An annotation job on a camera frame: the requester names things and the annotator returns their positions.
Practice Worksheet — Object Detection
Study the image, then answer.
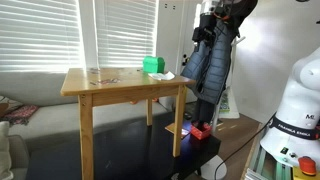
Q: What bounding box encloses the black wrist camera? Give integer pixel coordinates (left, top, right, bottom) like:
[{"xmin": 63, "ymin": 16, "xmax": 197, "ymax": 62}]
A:
[{"xmin": 199, "ymin": 13, "xmax": 218, "ymax": 28}]

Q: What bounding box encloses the black hanging garment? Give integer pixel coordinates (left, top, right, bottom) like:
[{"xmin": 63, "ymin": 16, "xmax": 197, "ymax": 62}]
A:
[{"xmin": 194, "ymin": 98, "xmax": 216, "ymax": 129}]

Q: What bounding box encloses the white coat rack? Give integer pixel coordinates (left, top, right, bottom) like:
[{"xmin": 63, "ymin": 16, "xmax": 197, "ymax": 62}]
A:
[{"xmin": 199, "ymin": 35, "xmax": 247, "ymax": 180}]

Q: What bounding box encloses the white paper towel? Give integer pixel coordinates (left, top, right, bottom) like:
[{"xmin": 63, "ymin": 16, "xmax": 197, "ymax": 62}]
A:
[{"xmin": 147, "ymin": 71, "xmax": 176, "ymax": 82}]

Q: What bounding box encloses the cream cushion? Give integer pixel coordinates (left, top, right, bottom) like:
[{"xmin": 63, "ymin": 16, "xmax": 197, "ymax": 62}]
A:
[{"xmin": 0, "ymin": 120, "xmax": 14, "ymax": 180}]

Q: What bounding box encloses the patterned red cushion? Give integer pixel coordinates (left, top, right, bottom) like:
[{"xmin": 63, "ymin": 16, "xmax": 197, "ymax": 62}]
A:
[{"xmin": 0, "ymin": 95, "xmax": 40, "ymax": 127}]

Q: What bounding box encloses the dark door lock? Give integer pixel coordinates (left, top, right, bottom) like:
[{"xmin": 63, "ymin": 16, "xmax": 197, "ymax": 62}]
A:
[{"xmin": 181, "ymin": 54, "xmax": 191, "ymax": 67}]

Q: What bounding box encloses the white door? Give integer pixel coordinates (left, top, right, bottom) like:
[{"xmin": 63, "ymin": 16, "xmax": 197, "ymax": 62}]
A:
[{"xmin": 156, "ymin": 0, "xmax": 203, "ymax": 111}]

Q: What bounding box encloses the yellow button housing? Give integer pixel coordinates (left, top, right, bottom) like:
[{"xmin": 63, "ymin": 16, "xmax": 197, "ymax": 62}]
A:
[{"xmin": 292, "ymin": 165, "xmax": 320, "ymax": 180}]

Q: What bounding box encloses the black coffee table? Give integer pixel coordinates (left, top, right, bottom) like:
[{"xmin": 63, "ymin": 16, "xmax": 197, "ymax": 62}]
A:
[{"xmin": 26, "ymin": 111, "xmax": 222, "ymax": 180}]

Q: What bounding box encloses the flat wooden board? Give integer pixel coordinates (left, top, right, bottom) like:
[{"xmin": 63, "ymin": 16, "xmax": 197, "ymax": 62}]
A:
[{"xmin": 164, "ymin": 122, "xmax": 191, "ymax": 138}]

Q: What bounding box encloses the red box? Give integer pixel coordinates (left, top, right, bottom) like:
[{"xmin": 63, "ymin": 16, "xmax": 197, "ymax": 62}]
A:
[{"xmin": 189, "ymin": 121, "xmax": 213, "ymax": 141}]

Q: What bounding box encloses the wooden table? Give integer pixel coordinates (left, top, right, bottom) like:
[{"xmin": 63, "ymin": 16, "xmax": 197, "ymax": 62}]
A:
[{"xmin": 60, "ymin": 67, "xmax": 197, "ymax": 180}]

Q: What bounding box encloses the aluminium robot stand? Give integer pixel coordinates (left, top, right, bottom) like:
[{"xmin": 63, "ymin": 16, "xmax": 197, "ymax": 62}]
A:
[{"xmin": 244, "ymin": 146, "xmax": 294, "ymax": 180}]

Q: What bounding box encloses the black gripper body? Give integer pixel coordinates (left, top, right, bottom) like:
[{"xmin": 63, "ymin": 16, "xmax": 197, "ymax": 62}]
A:
[{"xmin": 195, "ymin": 25, "xmax": 216, "ymax": 37}]

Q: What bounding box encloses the green storage box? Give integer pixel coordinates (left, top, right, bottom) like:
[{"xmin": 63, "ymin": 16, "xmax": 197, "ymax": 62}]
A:
[{"xmin": 142, "ymin": 55, "xmax": 166, "ymax": 75}]

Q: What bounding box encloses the red emergency stop button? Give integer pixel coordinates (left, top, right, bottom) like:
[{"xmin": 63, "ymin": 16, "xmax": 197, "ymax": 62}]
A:
[{"xmin": 298, "ymin": 155, "xmax": 317, "ymax": 177}]

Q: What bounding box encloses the white bag green print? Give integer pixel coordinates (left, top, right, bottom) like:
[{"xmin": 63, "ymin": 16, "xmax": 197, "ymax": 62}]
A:
[{"xmin": 218, "ymin": 86, "xmax": 240, "ymax": 120}]

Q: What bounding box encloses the wide white window blind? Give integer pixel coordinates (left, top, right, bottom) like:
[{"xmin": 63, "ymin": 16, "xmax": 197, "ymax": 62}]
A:
[{"xmin": 0, "ymin": 0, "xmax": 83, "ymax": 73}]

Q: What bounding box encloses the blue puffer jacket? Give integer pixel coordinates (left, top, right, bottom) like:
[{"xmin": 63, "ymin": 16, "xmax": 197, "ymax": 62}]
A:
[{"xmin": 180, "ymin": 18, "xmax": 234, "ymax": 106}]

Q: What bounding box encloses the long black cable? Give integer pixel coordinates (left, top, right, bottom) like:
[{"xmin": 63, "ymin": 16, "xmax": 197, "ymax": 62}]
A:
[{"xmin": 213, "ymin": 113, "xmax": 278, "ymax": 180}]

